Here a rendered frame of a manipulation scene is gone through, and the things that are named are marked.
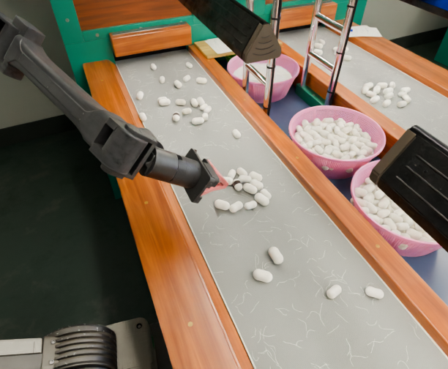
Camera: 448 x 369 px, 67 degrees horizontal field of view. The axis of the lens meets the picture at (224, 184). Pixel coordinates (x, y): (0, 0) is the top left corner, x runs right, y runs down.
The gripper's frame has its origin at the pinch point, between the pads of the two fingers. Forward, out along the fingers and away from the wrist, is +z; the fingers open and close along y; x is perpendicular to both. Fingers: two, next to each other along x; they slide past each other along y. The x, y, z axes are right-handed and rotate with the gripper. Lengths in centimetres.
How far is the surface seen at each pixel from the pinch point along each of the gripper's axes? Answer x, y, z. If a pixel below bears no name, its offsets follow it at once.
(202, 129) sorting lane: 2.0, 31.0, 10.8
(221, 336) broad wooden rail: 12.0, -27.4, -6.9
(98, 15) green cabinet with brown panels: -1, 88, -12
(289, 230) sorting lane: -0.6, -12.0, 12.9
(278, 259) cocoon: 2.2, -18.3, 6.3
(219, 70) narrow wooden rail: -11, 59, 24
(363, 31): -57, 67, 80
